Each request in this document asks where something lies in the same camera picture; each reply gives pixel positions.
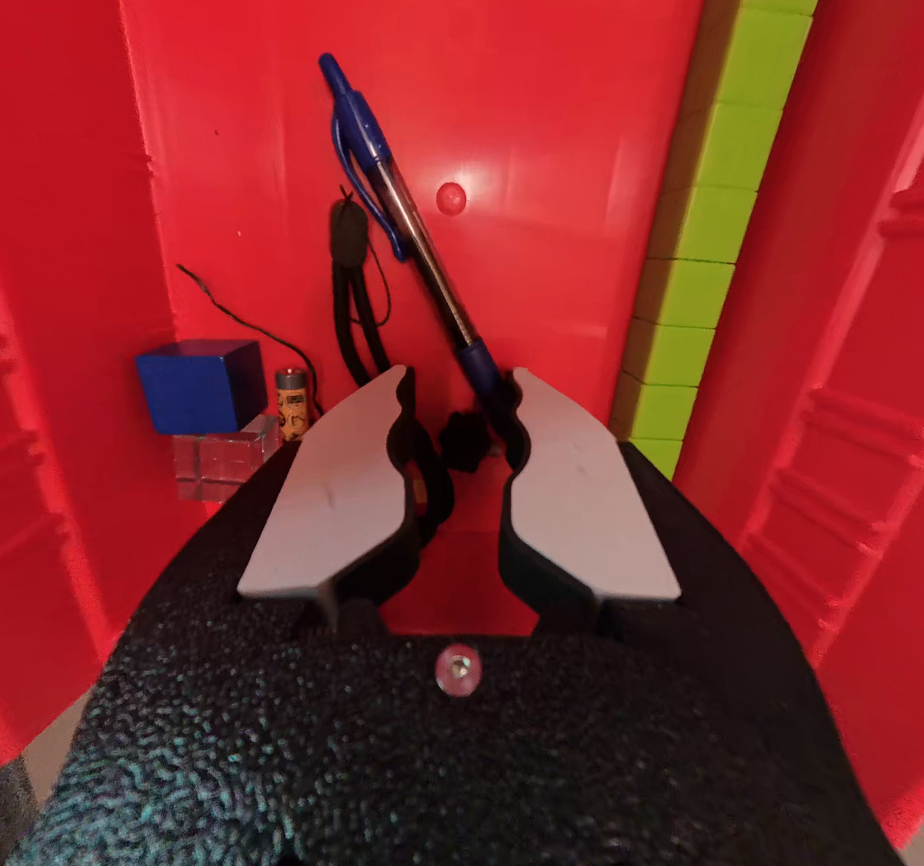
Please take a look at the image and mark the thin black wire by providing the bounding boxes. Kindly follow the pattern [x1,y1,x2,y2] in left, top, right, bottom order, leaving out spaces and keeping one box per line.
[177,263,321,376]

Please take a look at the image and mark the black cord with tag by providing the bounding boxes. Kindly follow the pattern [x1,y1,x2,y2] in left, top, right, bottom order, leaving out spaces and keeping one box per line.
[330,195,499,538]

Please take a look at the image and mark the clear acrylic cube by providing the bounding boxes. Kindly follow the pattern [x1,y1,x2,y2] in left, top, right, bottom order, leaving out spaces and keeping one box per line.
[174,413,284,505]

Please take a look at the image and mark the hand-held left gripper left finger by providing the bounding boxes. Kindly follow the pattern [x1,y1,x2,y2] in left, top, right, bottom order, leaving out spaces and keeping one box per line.
[239,366,423,622]

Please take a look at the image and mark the red plastic bin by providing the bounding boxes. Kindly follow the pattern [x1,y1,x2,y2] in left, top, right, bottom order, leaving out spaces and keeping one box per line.
[0,0,924,853]

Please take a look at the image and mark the blue cube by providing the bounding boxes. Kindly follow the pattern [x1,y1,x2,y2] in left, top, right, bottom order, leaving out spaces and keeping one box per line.
[138,340,270,435]

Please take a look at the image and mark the small brown battery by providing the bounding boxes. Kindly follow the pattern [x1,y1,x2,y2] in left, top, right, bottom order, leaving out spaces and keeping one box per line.
[275,366,313,446]

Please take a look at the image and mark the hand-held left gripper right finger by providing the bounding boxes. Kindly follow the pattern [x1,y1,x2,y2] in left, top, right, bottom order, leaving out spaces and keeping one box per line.
[499,369,682,629]

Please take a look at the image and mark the blue ballpoint pen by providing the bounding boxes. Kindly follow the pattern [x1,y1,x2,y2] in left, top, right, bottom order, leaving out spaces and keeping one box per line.
[318,54,524,463]

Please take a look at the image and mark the green block bar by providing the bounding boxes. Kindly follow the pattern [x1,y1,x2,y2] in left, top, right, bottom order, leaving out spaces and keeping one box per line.
[610,0,838,480]

